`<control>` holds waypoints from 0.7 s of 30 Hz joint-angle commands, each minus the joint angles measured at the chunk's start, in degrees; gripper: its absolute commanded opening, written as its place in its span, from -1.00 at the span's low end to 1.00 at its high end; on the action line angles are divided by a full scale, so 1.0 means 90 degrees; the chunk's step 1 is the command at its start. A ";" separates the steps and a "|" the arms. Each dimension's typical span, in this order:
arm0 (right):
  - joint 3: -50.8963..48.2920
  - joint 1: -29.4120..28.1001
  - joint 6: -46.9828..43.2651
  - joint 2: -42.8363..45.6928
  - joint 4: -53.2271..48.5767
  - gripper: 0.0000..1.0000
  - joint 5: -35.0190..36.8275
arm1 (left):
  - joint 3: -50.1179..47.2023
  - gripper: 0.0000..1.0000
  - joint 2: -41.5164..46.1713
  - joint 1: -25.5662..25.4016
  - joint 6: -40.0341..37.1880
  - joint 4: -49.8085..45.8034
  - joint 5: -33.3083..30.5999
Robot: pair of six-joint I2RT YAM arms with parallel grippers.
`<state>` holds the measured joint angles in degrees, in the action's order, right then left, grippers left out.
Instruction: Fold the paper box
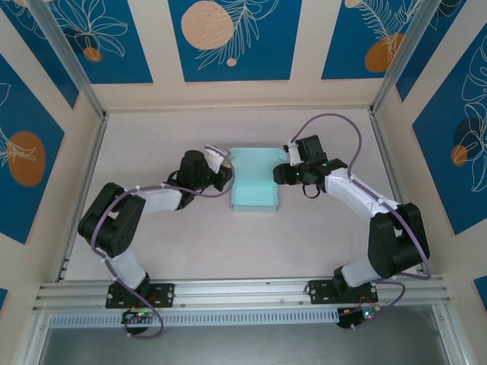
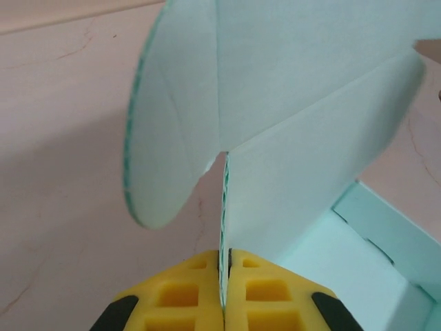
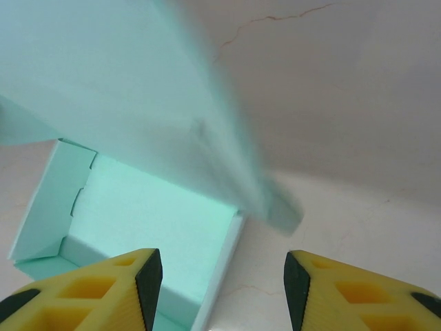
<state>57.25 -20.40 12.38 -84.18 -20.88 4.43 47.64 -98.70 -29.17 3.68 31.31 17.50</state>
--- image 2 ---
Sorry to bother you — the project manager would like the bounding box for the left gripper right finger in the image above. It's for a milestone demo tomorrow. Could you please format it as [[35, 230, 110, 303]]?
[[223, 248, 349, 331]]

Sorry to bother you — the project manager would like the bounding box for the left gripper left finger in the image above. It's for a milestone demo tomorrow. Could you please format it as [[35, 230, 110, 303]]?
[[88, 249, 224, 331]]

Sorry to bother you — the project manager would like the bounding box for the light blue paper box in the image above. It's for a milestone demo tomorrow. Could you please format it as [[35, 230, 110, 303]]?
[[122, 0, 441, 331]]

